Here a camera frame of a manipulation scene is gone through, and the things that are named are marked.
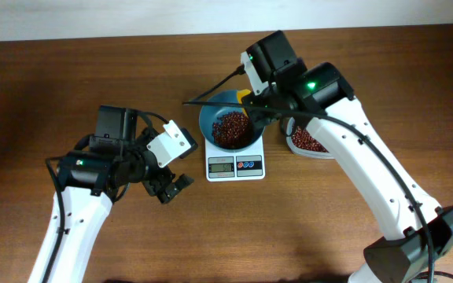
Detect clear plastic container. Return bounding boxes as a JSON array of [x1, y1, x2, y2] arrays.
[[284, 118, 333, 160]]

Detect yellow plastic scoop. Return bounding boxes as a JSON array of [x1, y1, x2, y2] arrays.
[[236, 89, 252, 117]]

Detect blue bowl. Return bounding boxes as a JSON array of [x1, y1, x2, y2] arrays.
[[199, 106, 264, 153]]

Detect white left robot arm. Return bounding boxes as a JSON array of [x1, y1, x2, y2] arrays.
[[29, 105, 197, 282]]

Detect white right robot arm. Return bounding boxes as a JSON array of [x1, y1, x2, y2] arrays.
[[241, 31, 453, 282]]

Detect red beans in bowl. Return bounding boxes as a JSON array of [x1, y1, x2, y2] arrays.
[[212, 112, 254, 149]]

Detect white digital kitchen scale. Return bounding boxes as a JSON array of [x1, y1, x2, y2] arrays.
[[205, 137, 266, 182]]

